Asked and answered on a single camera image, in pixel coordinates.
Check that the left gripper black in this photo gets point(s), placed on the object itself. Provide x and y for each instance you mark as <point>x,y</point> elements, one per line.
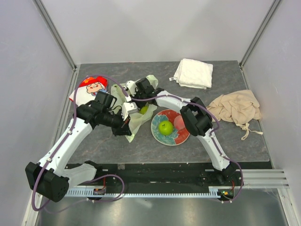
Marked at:
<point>123,128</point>

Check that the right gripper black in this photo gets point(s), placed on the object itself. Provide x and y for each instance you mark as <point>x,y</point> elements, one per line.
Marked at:
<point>139,103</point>

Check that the pale green plastic bag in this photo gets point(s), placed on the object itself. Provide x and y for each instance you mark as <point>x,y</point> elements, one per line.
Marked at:
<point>136,119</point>

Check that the green fake apple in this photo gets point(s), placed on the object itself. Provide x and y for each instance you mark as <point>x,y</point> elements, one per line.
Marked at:
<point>165,128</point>

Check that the pink fake peach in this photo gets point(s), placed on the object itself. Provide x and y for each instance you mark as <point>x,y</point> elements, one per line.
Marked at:
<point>179,122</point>

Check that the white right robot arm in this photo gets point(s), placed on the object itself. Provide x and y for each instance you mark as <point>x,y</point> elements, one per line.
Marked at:
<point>197,120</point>

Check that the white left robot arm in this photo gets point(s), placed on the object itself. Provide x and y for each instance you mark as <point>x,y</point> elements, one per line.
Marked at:
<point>49,177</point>

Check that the green fake grapes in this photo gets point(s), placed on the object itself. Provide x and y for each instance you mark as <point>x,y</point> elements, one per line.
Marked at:
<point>144,110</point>

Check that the red white cartoon pouch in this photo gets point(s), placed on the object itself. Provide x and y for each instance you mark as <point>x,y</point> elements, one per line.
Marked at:
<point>89,88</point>

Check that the white folded towel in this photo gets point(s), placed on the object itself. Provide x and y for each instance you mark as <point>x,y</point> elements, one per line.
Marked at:
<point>193,74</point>

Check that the red teal floral plate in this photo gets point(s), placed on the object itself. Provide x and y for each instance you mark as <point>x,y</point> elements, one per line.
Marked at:
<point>167,117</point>

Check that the beige crumpled cloth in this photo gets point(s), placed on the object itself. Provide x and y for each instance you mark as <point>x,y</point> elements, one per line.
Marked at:
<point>239,107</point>

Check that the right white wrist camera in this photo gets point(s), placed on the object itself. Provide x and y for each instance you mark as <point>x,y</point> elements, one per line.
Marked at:
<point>131,87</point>

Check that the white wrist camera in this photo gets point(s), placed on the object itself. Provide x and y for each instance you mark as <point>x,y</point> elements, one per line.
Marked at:
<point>128,109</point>
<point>131,87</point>

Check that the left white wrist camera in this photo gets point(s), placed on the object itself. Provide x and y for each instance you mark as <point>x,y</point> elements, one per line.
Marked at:
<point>128,109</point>

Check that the light blue cable duct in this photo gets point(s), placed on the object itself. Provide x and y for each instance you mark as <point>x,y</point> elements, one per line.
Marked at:
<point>85,191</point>

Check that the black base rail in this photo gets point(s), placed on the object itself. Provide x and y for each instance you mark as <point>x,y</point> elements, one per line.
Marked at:
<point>163,178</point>

